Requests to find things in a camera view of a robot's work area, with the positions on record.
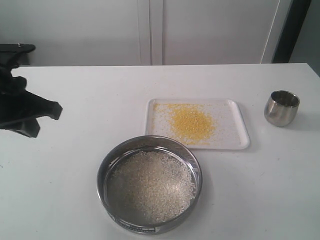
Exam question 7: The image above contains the stainless steel cup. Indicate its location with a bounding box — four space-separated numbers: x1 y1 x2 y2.
264 90 300 127

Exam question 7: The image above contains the yellow and white grain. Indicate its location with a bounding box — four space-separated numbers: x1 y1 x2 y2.
109 151 196 223

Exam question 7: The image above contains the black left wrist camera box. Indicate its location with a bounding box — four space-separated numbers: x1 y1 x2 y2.
0 43 36 70

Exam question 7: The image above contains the round steel mesh sieve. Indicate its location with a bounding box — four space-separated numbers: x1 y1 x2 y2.
96 135 203 235

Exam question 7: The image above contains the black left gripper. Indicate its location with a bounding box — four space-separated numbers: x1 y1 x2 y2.
0 66 63 138

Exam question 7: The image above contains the dark vertical post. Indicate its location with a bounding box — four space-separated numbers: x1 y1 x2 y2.
272 0 312 64

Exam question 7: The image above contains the yellow breadcrumbs pile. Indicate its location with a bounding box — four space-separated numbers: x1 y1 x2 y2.
151 102 242 146

